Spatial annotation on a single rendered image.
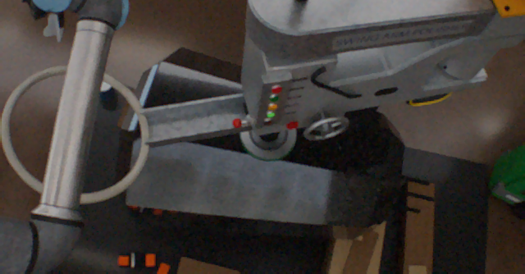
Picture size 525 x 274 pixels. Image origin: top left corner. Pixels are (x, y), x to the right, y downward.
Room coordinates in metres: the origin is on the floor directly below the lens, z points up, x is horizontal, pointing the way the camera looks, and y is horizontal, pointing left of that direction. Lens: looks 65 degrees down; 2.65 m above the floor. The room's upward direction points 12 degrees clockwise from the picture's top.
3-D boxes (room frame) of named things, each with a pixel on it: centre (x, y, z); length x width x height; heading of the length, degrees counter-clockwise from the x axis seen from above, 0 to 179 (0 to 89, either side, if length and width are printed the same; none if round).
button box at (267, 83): (0.68, -0.01, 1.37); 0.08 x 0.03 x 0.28; 114
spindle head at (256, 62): (0.85, -0.10, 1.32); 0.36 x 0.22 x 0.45; 114
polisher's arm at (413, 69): (0.96, -0.39, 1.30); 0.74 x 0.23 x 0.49; 114
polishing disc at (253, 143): (0.82, -0.03, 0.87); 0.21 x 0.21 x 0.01
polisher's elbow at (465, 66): (1.09, -0.63, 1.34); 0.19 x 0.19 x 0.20
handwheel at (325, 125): (0.76, -0.19, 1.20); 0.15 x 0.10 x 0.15; 114
